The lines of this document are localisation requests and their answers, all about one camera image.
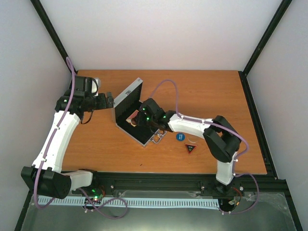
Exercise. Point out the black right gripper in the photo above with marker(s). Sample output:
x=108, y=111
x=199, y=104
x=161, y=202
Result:
x=140, y=121

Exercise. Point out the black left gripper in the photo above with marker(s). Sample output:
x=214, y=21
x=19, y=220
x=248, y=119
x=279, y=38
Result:
x=104, y=104

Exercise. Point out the aluminium poker case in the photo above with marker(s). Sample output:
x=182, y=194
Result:
x=126, y=106

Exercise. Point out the playing card deck box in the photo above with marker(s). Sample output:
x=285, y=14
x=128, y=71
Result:
x=131, y=118

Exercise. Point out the clear round plastic disc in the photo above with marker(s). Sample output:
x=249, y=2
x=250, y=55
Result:
x=192, y=139

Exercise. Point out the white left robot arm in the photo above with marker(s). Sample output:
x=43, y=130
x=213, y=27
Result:
x=44, y=176

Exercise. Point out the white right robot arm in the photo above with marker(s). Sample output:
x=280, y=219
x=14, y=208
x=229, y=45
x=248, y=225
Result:
x=221, y=138

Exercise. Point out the blue round blind button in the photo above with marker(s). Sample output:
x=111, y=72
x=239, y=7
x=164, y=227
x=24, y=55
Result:
x=180, y=136

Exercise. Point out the black red triangular button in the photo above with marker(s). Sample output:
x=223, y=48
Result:
x=190, y=147

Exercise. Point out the green lit circuit board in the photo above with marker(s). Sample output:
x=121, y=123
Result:
x=96, y=194

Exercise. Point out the metal front plate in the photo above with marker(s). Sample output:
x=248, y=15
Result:
x=263, y=212

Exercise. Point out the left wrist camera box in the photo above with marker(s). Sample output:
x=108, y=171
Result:
x=86, y=86

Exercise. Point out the left black frame post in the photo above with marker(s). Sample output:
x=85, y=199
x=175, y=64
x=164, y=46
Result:
x=50, y=29

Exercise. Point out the black frame post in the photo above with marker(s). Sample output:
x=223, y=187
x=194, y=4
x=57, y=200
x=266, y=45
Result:
x=50, y=29
x=281, y=10

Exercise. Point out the white slotted cable duct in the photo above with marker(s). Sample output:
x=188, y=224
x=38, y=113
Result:
x=139, y=202

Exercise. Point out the right black side rail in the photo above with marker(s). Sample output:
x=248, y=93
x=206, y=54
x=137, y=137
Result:
x=265, y=151

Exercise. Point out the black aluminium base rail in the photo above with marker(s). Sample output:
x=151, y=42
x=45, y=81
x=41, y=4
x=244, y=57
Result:
x=202, y=184

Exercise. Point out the right black frame post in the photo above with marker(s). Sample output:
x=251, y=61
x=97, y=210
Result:
x=281, y=10

